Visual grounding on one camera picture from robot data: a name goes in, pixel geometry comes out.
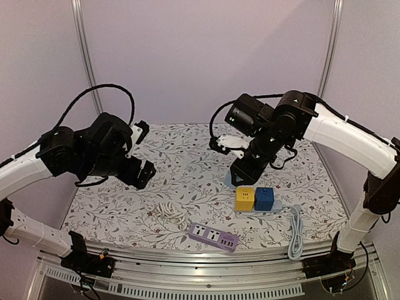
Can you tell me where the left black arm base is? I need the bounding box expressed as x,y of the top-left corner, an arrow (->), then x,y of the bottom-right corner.
61,248 -> 116,278

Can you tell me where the right aluminium frame post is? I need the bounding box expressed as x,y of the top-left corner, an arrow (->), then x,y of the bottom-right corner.
317,0 -> 344,98

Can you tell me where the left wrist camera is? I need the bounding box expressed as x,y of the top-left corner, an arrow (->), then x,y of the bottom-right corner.
125,120 -> 149,158

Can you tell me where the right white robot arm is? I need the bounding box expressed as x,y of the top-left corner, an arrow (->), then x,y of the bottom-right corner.
209,90 -> 399,273

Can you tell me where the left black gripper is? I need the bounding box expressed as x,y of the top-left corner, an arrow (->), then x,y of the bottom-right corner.
81,151 -> 157,189

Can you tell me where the small light blue adapter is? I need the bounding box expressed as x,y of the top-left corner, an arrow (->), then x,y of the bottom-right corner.
224,171 -> 236,189

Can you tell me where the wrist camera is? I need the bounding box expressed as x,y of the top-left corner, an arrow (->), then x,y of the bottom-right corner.
125,120 -> 149,158
209,135 -> 249,159

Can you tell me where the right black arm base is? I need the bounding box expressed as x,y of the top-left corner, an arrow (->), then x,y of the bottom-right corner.
302,246 -> 356,279

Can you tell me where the yellow cube plug adapter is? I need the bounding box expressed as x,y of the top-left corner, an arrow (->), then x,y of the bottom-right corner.
235,186 -> 255,212

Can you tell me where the aluminium front rail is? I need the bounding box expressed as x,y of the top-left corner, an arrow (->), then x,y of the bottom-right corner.
36,240 -> 384,296

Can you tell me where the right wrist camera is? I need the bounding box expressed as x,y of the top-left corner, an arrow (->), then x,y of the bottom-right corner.
209,135 -> 249,159

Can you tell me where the grey-blue power strip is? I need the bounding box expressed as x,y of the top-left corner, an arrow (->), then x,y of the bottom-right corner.
236,201 -> 283,215

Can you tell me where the white cable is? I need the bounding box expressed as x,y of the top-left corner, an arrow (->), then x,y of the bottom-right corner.
151,201 -> 190,231

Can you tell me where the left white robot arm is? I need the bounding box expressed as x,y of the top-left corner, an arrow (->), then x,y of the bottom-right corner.
1,84 -> 156,271

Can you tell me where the left aluminium frame post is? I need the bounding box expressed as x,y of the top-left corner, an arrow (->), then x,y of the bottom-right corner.
70,0 -> 109,115

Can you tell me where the aluminium frame post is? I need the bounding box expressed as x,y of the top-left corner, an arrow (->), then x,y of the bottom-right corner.
317,0 -> 344,98
70,0 -> 109,115

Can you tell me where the blue cube plug adapter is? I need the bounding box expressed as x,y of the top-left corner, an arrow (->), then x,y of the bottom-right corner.
254,187 -> 274,211

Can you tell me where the purple power strip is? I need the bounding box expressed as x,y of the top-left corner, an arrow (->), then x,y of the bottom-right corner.
188,222 -> 239,252

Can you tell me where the floral patterned table mat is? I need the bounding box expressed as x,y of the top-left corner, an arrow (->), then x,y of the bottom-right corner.
63,124 -> 347,251

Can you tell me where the grey power strip cable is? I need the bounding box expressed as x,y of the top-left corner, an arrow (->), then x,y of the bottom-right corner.
281,204 -> 304,261

